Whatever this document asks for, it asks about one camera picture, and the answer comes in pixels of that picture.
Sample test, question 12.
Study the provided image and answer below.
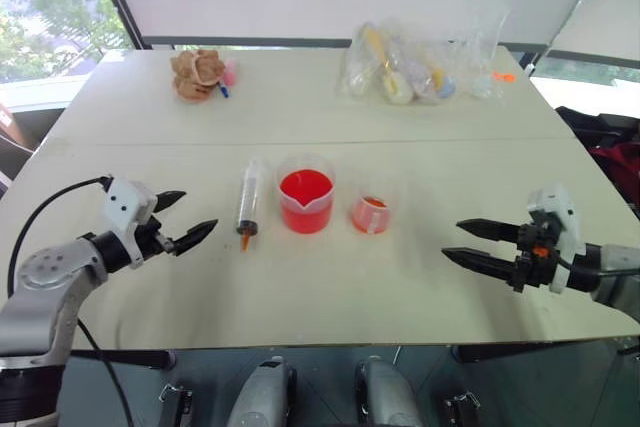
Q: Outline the black bag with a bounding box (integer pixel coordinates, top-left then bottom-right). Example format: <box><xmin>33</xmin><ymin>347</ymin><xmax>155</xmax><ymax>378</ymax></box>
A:
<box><xmin>553</xmin><ymin>105</ymin><xmax>640</xmax><ymax>151</ymax></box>

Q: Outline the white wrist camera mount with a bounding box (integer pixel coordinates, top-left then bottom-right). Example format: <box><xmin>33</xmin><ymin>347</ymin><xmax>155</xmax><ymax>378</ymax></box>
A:
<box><xmin>101</xmin><ymin>177</ymin><xmax>159</xmax><ymax>268</ymax></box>
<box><xmin>526</xmin><ymin>182</ymin><xmax>587</xmax><ymax>295</ymax></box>

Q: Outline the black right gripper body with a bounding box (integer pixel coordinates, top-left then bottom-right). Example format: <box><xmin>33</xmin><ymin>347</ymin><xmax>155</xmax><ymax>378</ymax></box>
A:
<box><xmin>510</xmin><ymin>220</ymin><xmax>565</xmax><ymax>294</ymax></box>

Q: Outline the clear plastic bag of brushes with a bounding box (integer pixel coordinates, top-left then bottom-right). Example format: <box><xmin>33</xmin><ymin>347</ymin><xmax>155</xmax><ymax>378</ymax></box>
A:
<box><xmin>335</xmin><ymin>10</ymin><xmax>512</xmax><ymax>108</ymax></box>

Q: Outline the brown crumpled lump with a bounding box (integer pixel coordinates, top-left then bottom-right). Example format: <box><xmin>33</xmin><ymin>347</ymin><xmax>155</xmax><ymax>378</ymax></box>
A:
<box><xmin>169</xmin><ymin>48</ymin><xmax>227</xmax><ymax>104</ymax></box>

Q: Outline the black metal table bracket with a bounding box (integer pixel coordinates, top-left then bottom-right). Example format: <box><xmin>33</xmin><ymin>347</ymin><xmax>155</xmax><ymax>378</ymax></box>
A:
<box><xmin>443</xmin><ymin>390</ymin><xmax>482</xmax><ymax>427</ymax></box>
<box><xmin>159</xmin><ymin>382</ymin><xmax>194</xmax><ymax>427</ymax></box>

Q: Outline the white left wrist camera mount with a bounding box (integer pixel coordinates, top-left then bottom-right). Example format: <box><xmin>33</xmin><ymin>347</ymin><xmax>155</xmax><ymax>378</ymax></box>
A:
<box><xmin>101</xmin><ymin>177</ymin><xmax>159</xmax><ymax>268</ymax></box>

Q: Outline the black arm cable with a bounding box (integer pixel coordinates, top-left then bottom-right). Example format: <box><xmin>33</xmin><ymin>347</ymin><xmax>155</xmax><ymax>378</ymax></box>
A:
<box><xmin>6</xmin><ymin>175</ymin><xmax>135</xmax><ymax>427</ymax></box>
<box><xmin>558</xmin><ymin>257</ymin><xmax>640</xmax><ymax>280</ymax></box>

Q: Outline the yellow sponge brush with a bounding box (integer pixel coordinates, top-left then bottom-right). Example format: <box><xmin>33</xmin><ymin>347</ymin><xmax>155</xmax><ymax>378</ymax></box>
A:
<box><xmin>381</xmin><ymin>60</ymin><xmax>414</xmax><ymax>105</ymax></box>

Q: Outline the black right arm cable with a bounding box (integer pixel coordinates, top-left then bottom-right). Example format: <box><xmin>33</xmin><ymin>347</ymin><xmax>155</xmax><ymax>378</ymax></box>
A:
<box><xmin>558</xmin><ymin>257</ymin><xmax>640</xmax><ymax>280</ymax></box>

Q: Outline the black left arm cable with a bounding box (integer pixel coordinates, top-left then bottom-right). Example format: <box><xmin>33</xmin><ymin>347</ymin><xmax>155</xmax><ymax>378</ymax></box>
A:
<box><xmin>6</xmin><ymin>175</ymin><xmax>135</xmax><ymax>427</ymax></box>

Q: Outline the silver rounded robot leg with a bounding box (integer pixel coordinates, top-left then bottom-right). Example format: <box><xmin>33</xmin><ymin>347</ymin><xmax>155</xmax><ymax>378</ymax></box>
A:
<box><xmin>354</xmin><ymin>355</ymin><xmax>424</xmax><ymax>427</ymax></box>
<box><xmin>226</xmin><ymin>355</ymin><xmax>299</xmax><ymax>427</ymax></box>

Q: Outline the red cloth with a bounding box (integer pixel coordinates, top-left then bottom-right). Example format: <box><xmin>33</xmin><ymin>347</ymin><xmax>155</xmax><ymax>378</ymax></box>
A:
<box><xmin>588</xmin><ymin>140</ymin><xmax>640</xmax><ymax>221</ymax></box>

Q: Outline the clear syringe with orange tip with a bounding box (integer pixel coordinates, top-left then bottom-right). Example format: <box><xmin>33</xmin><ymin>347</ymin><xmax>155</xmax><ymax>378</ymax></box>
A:
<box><xmin>234</xmin><ymin>156</ymin><xmax>270</xmax><ymax>254</ymax></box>

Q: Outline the black table frame bar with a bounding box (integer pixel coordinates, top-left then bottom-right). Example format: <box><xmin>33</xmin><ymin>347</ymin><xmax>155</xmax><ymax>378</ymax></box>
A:
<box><xmin>451</xmin><ymin>337</ymin><xmax>640</xmax><ymax>365</ymax></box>
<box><xmin>67</xmin><ymin>348</ymin><xmax>177</xmax><ymax>371</ymax></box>

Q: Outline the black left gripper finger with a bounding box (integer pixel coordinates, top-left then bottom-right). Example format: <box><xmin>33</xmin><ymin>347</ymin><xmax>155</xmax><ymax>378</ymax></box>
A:
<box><xmin>152</xmin><ymin>189</ymin><xmax>188</xmax><ymax>214</ymax></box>
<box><xmin>172</xmin><ymin>218</ymin><xmax>220</xmax><ymax>256</ymax></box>

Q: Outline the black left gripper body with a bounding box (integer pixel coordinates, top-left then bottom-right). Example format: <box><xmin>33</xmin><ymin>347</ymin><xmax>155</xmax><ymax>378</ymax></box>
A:
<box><xmin>132</xmin><ymin>215</ymin><xmax>177</xmax><ymax>262</ymax></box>

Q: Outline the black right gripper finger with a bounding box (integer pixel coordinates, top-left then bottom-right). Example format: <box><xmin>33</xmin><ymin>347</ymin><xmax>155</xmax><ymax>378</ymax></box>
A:
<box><xmin>440</xmin><ymin>246</ymin><xmax>519</xmax><ymax>282</ymax></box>
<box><xmin>455</xmin><ymin>217</ymin><xmax>524</xmax><ymax>245</ymax></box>

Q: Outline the small beaker red liquid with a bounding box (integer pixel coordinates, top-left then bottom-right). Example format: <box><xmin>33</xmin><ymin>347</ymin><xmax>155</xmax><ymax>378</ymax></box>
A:
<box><xmin>350</xmin><ymin>185</ymin><xmax>396</xmax><ymax>236</ymax></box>

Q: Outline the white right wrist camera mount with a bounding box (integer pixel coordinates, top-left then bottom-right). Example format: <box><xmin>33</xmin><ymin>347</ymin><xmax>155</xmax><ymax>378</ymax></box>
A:
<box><xmin>526</xmin><ymin>182</ymin><xmax>587</xmax><ymax>295</ymax></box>

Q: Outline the large beaker red liquid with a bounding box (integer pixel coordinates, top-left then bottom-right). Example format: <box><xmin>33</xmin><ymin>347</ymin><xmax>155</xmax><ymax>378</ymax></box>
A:
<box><xmin>276</xmin><ymin>152</ymin><xmax>335</xmax><ymax>236</ymax></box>

